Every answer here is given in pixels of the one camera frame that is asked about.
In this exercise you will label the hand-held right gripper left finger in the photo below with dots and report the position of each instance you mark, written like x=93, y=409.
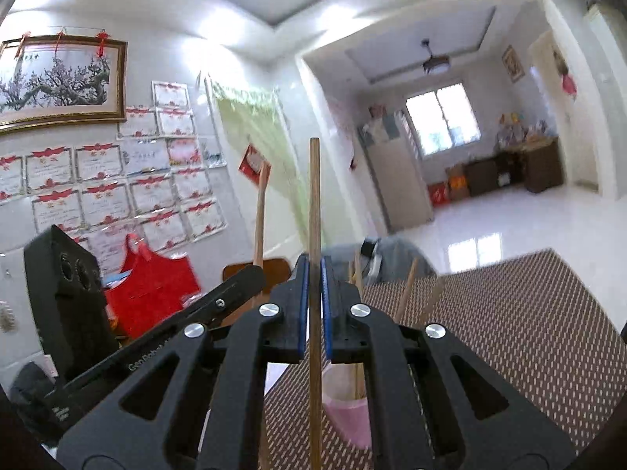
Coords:
x=304, y=303

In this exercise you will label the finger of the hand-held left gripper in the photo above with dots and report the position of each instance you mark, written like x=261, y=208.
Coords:
x=161, y=338

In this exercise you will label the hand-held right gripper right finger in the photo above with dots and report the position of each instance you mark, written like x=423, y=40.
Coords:
x=327, y=303

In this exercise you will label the bunch of wooden chopsticks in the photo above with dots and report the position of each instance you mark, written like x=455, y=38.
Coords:
x=406, y=293

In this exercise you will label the long wooden chopstick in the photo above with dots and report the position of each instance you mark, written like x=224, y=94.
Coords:
x=315, y=196
x=260, y=215

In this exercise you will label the pink cup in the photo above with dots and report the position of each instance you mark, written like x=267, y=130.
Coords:
x=350, y=421

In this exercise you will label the brown wooden chair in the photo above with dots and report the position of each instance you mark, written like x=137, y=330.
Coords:
x=279, y=269

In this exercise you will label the red bag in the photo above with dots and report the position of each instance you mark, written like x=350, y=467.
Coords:
x=152, y=289

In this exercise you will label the chair with grey jacket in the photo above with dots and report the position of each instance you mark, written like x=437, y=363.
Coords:
x=392, y=259

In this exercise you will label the white refrigerator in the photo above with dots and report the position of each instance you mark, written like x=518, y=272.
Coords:
x=397, y=176

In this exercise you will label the red cardboard box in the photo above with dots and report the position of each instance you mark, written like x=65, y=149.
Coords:
x=438, y=195

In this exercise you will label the brown polka dot tablecloth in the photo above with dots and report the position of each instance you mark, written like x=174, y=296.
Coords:
x=490, y=328

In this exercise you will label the brown cardboard boxes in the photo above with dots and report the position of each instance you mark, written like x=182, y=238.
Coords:
x=458, y=183

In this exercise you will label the pale green curtain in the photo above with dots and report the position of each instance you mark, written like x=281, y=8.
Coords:
x=259, y=122

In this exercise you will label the barred window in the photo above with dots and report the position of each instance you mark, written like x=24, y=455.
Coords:
x=441, y=117

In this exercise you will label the framed tree picture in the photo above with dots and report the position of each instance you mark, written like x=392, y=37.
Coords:
x=54, y=83

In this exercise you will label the dark wooden desk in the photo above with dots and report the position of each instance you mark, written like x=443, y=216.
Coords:
x=539, y=171

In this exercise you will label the colourful toy clutter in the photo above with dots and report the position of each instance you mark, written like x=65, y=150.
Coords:
x=519, y=129

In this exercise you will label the round ceiling fan lamp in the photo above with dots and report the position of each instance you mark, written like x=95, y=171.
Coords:
x=435, y=63

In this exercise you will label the white door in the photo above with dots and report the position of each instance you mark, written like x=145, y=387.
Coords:
x=578, y=147

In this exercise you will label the red hanging door decoration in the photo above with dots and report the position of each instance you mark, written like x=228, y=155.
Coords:
x=568, y=81

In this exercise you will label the white tall cabinet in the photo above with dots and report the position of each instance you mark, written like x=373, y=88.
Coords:
x=607, y=58

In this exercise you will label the wall of red-trimmed certificates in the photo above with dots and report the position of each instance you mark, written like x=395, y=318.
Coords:
x=98, y=186

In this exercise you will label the red diamond wall decoration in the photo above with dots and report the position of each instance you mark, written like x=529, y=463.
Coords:
x=252, y=161

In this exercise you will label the small framed wall picture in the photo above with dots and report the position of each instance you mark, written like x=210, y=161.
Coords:
x=513, y=63

